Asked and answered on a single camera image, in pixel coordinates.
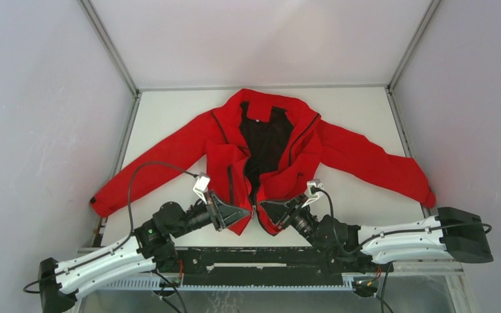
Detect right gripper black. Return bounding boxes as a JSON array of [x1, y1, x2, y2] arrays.
[[260, 194, 326, 254]]

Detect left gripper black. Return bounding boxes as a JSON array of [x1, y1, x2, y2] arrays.
[[172, 190, 250, 239]]

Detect red jacket black lining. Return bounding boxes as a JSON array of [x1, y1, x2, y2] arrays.
[[89, 89, 436, 235]]

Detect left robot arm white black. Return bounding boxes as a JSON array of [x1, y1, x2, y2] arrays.
[[38, 192, 251, 312]]

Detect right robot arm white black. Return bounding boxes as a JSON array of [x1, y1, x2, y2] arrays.
[[261, 195, 494, 271]]

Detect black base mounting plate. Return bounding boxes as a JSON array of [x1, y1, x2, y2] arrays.
[[158, 247, 387, 288]]

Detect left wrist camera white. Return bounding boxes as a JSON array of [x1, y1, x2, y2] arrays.
[[192, 172, 211, 201]]

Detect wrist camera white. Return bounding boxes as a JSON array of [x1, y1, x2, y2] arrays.
[[192, 172, 211, 201], [303, 179, 324, 207]]

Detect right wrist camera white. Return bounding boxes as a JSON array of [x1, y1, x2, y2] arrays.
[[303, 179, 324, 207]]

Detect left camera black cable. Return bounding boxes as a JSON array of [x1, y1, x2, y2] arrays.
[[22, 161, 200, 295]]

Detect white slotted cable duct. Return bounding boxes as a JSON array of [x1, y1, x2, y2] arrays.
[[108, 276, 368, 291]]

